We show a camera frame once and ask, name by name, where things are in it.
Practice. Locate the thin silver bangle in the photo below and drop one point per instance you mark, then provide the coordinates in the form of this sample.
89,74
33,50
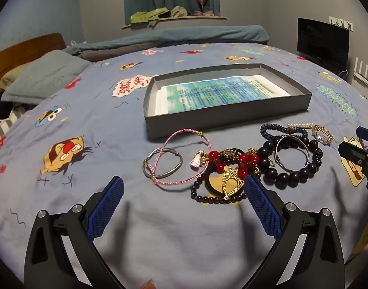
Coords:
292,138

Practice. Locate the white rack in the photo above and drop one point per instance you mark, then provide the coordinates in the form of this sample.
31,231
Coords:
364,72

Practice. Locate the grey-blue pillow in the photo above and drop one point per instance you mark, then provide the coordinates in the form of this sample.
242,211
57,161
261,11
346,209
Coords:
45,75

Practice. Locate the green cloth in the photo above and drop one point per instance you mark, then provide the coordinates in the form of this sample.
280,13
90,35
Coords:
141,16

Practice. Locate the beige plush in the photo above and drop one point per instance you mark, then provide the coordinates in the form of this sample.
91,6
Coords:
177,11

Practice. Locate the grey-brown blanket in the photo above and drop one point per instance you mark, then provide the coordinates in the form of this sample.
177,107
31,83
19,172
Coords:
111,51

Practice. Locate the wall hook rack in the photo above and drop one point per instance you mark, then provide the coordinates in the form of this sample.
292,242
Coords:
342,22

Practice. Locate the pink soft item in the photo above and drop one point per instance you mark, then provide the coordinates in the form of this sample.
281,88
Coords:
203,13

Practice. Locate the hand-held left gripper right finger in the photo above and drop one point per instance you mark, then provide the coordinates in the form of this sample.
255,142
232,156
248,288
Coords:
262,207

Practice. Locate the printed paper sheet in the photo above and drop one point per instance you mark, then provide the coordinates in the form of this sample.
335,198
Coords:
217,96

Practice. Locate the grey bangle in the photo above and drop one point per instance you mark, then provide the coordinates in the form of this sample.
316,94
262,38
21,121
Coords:
171,173

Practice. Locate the black television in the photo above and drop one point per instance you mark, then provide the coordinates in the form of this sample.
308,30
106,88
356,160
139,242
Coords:
322,42

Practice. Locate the wooden headboard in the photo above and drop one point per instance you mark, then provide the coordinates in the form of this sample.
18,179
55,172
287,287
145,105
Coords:
21,48

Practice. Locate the window shelf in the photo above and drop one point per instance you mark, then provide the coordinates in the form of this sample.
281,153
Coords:
187,18

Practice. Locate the gold pearl bar clip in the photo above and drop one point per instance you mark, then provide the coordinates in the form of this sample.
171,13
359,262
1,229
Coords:
301,125

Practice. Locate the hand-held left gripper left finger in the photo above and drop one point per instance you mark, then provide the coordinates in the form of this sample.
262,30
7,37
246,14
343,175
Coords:
107,207

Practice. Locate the grey shallow cardboard box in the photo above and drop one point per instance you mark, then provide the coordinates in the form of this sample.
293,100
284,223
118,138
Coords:
220,120

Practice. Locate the olive pillow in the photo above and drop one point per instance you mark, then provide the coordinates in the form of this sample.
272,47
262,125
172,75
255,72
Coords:
9,78

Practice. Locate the person's left hand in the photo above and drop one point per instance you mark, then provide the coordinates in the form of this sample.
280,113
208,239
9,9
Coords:
148,284

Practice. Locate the cartoon printed bedsheet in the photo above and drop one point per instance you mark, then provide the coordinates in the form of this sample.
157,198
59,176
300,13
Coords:
111,126

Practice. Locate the striped black and white pillow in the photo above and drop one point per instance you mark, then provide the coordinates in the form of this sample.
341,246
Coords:
0,132

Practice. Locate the blue blanket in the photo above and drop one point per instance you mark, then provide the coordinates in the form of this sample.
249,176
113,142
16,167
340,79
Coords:
202,33

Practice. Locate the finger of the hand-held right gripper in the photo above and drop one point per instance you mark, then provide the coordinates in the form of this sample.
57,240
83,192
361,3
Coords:
355,155
367,134

